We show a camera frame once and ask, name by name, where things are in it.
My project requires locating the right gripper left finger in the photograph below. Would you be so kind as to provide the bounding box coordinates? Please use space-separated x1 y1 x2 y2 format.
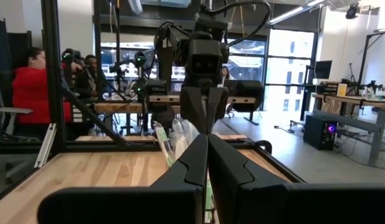
36 134 209 224

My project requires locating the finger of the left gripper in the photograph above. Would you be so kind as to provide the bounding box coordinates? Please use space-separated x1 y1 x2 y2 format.
181 88 207 134
208 88 229 134

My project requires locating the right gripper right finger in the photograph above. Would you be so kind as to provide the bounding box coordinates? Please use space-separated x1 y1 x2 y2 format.
208 134 385 224

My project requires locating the grey white bagged toothbrush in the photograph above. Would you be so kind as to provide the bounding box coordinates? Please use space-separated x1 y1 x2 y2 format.
172 118 186 156

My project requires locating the green white bagged toothbrush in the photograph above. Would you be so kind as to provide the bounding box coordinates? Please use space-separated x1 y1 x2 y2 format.
153 120 178 168

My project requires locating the person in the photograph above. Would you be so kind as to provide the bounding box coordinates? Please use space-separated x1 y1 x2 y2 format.
74 54 102 100
11 46 74 138
219 65 234 82

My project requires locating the black office chair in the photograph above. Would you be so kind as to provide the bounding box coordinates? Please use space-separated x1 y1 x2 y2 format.
232 80 265 125

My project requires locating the wooden top worktable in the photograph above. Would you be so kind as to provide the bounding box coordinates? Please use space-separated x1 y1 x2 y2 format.
312 93 385 167
94 94 258 114

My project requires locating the computer tower purple light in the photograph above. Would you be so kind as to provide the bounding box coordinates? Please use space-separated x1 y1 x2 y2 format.
303 114 338 152

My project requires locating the large bright window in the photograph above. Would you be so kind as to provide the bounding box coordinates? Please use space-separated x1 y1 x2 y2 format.
264 29 316 113

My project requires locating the silver aluminium extrusion bar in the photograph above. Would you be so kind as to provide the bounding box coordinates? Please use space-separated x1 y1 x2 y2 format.
34 123 58 169

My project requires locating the black computer monitor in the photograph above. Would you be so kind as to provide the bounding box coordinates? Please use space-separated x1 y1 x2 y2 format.
313 60 333 80

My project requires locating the white ceiling light strip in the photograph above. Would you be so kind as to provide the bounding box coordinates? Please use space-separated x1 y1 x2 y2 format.
269 0 324 26

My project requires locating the grey office chair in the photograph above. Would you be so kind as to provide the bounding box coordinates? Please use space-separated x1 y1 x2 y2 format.
0 71 34 141

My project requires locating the black ceiling spotlight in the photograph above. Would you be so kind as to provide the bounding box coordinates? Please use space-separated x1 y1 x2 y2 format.
346 2 360 19

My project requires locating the dark blue partition panel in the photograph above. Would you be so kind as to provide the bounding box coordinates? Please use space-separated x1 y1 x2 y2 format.
0 17 33 78

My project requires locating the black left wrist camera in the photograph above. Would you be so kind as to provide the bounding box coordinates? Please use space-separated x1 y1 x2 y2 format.
188 39 224 85

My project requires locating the black table edge frame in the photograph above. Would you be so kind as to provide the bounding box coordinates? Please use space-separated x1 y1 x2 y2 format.
0 136 305 206

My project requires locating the black curved handle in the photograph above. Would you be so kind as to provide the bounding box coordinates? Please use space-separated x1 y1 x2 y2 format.
254 139 273 156

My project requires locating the black wire caddy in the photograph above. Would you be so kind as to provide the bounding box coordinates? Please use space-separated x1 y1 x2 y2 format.
206 202 219 224

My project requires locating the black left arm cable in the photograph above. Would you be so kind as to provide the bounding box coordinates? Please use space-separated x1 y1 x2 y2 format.
207 0 272 48

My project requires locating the black frame post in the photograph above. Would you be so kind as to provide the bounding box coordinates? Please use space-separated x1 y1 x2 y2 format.
39 0 131 155

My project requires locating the black metal frame stand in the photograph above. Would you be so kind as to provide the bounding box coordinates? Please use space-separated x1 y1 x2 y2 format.
356 29 385 94

